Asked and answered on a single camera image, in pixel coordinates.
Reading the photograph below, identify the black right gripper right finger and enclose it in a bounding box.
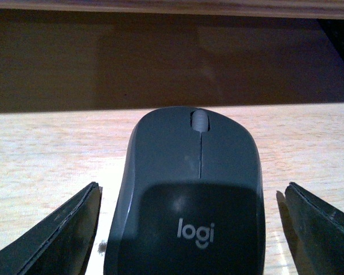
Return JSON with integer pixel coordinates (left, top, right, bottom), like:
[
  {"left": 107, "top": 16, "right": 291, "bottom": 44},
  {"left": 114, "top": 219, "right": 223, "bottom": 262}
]
[{"left": 285, "top": 182, "right": 344, "bottom": 274}]

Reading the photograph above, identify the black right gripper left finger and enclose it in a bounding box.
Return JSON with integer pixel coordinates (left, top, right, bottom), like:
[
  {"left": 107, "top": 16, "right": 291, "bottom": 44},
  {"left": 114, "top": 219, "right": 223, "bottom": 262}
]
[{"left": 0, "top": 182, "right": 101, "bottom": 274}]

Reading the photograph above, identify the dark grey Logitech mouse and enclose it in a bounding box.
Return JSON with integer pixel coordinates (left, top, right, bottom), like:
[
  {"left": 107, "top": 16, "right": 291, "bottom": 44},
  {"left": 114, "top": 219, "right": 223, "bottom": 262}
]
[{"left": 104, "top": 107, "right": 265, "bottom": 274}]

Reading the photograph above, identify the wooden desk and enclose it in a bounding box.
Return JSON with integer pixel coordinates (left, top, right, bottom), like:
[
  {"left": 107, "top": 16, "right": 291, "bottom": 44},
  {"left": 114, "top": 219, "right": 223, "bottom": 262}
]
[{"left": 0, "top": 0, "right": 344, "bottom": 19}]

